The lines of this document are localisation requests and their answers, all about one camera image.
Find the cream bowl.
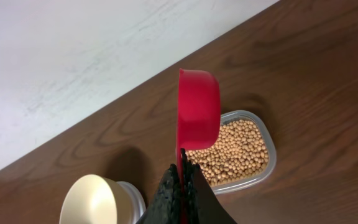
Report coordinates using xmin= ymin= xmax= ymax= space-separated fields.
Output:
xmin=59 ymin=174 xmax=135 ymax=224

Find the clear plastic container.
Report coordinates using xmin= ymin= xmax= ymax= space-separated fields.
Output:
xmin=186 ymin=110 xmax=277 ymax=195

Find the soybeans pile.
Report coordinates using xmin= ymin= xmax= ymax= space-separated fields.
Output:
xmin=186 ymin=119 xmax=270 ymax=187

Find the red plastic scoop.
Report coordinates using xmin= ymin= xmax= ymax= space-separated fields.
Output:
xmin=175 ymin=68 xmax=222 ymax=224

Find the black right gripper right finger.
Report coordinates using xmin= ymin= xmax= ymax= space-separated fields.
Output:
xmin=181 ymin=149 xmax=236 ymax=224

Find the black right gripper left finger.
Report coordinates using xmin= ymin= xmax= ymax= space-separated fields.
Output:
xmin=137 ymin=164 xmax=181 ymax=224

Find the white digital kitchen scale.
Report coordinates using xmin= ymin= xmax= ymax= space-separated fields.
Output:
xmin=117 ymin=181 xmax=146 ymax=224

